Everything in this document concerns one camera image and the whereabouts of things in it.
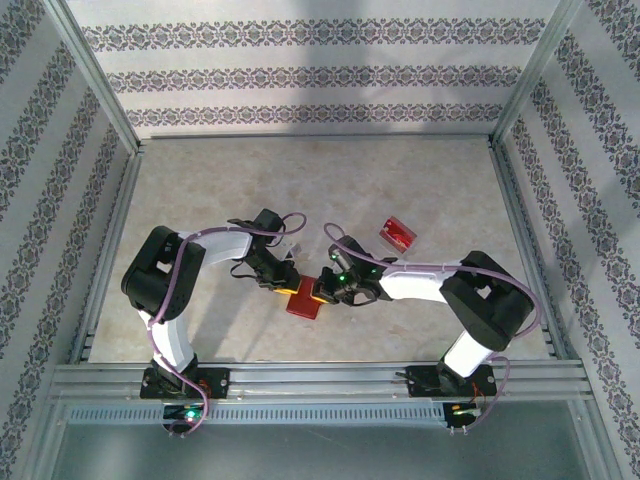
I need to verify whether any red leather card holder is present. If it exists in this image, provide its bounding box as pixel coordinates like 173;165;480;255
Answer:
284;276;327;322

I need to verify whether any clear plastic box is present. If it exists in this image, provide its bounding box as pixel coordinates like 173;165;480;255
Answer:
372;214;420;260

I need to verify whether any red credit card stack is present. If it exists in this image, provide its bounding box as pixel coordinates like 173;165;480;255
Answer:
380;216;418;250

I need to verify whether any right small circuit board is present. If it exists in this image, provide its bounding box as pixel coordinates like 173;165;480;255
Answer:
443;401;485;432

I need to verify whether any left green-lit circuit board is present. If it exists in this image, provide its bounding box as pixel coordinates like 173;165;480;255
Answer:
160;403;207;432

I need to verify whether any grey metal shelf panel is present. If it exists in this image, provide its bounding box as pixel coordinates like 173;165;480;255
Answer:
47;399;596;480

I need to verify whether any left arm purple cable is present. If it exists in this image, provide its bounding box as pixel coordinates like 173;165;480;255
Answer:
147;211;308;439

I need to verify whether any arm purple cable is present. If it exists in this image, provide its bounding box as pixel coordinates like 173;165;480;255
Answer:
322;221;542;436
147;211;308;439

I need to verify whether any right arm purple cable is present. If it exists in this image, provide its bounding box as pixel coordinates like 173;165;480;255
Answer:
322;221;542;436

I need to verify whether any long aluminium mounting rail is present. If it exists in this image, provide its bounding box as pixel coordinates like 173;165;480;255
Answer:
47;362;594;402

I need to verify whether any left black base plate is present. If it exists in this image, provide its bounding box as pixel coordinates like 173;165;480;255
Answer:
139;366;232;401

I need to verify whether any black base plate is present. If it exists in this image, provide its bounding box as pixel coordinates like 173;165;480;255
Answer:
407;363;497;400
139;366;232;401

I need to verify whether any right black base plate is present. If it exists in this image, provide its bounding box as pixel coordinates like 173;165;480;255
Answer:
407;363;497;400

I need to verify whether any grey slotted cable duct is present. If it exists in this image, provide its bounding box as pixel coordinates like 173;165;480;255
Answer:
64;402;451;427

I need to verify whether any aluminium rail along wall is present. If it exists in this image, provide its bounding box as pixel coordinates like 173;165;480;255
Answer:
148;130;494;142

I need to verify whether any left aluminium side rail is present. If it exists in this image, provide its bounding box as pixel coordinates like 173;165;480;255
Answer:
67;147;146;365

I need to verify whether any aluminium side rail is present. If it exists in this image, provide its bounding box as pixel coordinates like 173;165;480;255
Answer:
487;137;579;360
67;147;146;365

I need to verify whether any right aluminium side rail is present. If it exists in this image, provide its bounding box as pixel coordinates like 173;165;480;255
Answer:
487;137;579;360

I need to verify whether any left aluminium frame post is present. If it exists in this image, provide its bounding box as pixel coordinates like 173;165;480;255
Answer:
42;0;144;157

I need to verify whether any aluminium frame post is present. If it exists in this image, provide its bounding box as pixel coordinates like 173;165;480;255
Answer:
42;0;144;157
492;0;587;147

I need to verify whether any right aluminium frame post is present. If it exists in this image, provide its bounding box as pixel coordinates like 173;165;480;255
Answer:
492;0;587;147

